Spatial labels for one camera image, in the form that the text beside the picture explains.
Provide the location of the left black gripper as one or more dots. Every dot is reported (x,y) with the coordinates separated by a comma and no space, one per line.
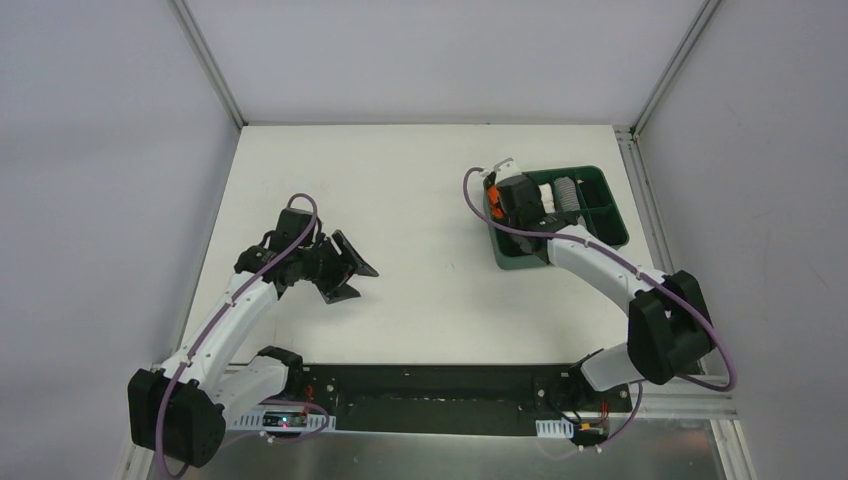
(337,267)

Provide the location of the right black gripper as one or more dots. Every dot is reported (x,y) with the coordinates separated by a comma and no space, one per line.
(553,220)

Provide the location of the green divided plastic tray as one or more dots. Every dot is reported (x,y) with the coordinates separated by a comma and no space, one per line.
(599,213)

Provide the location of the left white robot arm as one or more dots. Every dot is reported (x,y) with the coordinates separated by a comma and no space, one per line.
(182,409)

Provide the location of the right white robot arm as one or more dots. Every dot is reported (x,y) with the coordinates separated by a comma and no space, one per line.
(666,314)

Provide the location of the white rolled underwear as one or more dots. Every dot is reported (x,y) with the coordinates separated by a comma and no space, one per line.
(547,198)

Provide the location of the orange rolled underwear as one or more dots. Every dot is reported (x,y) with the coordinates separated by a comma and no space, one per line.
(494,202)

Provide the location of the grey striped rolled underwear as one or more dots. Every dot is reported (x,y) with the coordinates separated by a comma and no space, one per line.
(566,194)

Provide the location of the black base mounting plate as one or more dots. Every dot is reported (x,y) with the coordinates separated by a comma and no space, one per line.
(488,400)

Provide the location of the left white cable duct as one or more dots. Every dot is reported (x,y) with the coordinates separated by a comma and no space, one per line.
(280,421)

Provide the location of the white cable duct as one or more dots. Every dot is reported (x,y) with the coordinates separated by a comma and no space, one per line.
(556,429)
(280,421)

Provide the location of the right white cable duct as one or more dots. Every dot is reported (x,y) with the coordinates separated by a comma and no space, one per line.
(556,429)

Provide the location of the right aluminium rail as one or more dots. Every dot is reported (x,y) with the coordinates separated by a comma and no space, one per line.
(682,400)

